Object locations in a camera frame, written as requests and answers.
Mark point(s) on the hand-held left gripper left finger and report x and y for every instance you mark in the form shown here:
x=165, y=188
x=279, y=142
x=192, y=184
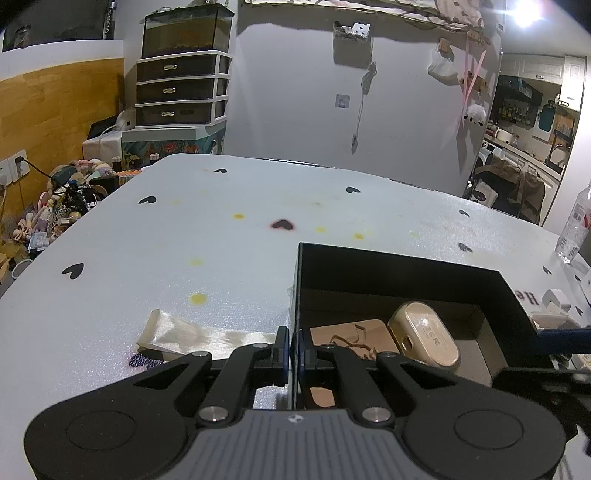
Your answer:
x=282, y=355

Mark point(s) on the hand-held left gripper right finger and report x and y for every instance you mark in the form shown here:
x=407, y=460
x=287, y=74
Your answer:
x=298, y=357

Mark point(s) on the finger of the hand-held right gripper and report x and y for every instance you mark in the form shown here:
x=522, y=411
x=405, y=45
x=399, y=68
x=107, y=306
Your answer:
x=565, y=340
x=535, y=379

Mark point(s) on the grey-white power adapter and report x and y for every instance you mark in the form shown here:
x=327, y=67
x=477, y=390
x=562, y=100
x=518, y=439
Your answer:
x=549, y=319

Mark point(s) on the white cube charger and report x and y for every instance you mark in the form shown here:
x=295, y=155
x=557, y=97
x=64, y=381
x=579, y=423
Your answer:
x=556, y=297

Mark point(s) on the black cardboard box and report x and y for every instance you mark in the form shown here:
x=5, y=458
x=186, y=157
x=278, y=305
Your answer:
x=392, y=277

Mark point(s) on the brown wooden coaster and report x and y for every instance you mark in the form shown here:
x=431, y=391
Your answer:
x=341, y=334

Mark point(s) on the cream satin ribbon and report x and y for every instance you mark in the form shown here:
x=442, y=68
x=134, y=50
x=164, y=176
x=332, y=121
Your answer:
x=198, y=339

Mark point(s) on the clear plastic water bottle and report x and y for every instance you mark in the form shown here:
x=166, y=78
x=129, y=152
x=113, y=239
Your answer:
x=575, y=226

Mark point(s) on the gold oval case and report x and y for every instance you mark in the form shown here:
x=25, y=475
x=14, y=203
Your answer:
x=422, y=334

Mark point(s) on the brown jacket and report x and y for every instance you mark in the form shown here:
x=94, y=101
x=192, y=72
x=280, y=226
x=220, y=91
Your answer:
x=517, y=180

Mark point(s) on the teal bottle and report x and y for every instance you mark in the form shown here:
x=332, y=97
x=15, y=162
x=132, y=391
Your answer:
x=546, y=116

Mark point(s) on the colourful printed cabinet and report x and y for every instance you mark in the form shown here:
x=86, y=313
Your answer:
x=171, y=143

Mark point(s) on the white plush ornament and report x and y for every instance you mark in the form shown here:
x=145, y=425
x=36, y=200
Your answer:
x=474, y=115

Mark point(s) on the white kitchen cupboard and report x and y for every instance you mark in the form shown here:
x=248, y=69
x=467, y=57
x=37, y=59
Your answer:
x=572, y=83

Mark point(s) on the pile of plush toys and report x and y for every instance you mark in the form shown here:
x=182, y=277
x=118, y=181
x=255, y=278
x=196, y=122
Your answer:
x=69, y=194

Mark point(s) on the pink hanging ribbons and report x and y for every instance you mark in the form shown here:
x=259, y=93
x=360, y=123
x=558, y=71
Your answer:
x=468, y=83

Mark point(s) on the white device with dark lid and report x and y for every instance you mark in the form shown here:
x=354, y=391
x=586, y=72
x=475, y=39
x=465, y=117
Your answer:
x=111, y=127

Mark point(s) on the white three-drawer storage unit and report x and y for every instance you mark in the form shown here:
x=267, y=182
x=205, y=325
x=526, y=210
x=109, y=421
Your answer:
x=182, y=87

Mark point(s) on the white hanging bag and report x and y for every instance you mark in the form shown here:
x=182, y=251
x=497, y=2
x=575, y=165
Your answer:
x=441, y=64

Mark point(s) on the bright ceiling lamp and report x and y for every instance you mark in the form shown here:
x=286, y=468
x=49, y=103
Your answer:
x=527, y=10

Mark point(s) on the dark glass fish tank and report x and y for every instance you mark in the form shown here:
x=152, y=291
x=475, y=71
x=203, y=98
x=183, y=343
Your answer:
x=184, y=32

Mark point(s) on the dark framed picture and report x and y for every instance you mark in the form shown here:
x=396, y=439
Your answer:
x=55, y=23

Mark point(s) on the square clear wall hook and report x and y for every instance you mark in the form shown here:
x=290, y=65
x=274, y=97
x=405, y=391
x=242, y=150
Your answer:
x=342, y=101

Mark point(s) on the white wall socket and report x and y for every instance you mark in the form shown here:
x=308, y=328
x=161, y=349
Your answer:
x=14, y=167

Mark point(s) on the clear wall-mounted holder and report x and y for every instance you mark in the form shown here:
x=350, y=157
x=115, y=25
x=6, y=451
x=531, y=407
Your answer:
x=353, y=31

